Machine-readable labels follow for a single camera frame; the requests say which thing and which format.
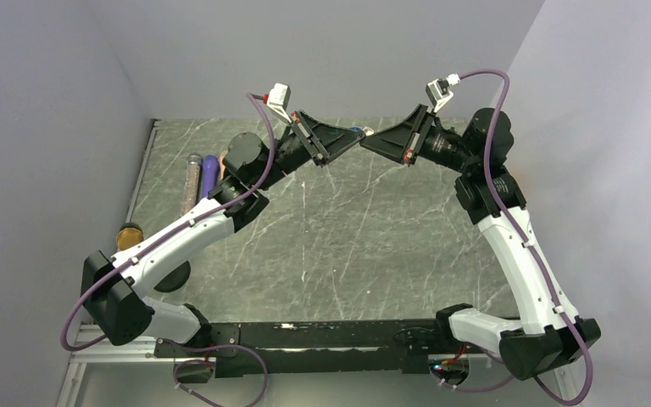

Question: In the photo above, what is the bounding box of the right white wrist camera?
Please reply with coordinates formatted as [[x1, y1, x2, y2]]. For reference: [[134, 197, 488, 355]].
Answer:
[[426, 74, 460, 114]]

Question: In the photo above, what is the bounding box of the purple microphone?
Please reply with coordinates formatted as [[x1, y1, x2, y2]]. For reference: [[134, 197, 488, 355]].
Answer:
[[200, 155, 220, 199]]

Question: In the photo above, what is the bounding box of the aluminium frame rail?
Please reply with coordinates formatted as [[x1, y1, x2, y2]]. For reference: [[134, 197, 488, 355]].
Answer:
[[55, 322, 164, 407]]

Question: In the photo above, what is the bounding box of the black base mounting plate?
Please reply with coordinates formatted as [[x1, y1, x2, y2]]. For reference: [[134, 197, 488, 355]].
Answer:
[[154, 318, 464, 378]]

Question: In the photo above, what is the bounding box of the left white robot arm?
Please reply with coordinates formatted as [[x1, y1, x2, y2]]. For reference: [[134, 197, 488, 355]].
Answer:
[[82, 111, 366, 356]]

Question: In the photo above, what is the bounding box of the pink microphone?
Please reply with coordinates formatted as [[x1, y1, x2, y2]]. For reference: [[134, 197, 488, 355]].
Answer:
[[219, 150, 228, 180]]

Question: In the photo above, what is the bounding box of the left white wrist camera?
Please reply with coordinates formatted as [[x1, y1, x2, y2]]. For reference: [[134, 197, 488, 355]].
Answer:
[[264, 83, 292, 125]]

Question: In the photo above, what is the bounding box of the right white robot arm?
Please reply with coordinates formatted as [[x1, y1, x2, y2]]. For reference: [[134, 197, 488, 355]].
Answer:
[[360, 105, 601, 381]]

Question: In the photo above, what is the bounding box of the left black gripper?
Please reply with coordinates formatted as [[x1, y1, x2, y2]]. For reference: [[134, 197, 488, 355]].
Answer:
[[255, 109, 366, 192]]

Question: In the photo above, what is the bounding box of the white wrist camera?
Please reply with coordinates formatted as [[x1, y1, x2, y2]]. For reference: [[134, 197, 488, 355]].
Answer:
[[264, 83, 292, 125], [426, 74, 460, 114]]

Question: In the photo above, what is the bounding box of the glitter grey microphone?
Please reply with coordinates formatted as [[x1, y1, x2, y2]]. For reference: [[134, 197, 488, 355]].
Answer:
[[180, 153, 203, 216]]

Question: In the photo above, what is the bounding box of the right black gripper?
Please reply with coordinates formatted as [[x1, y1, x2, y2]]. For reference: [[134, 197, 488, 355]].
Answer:
[[359, 104, 476, 175]]

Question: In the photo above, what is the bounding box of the round gold black disc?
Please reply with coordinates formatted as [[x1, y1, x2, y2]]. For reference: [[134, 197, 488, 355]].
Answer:
[[115, 222, 144, 251]]

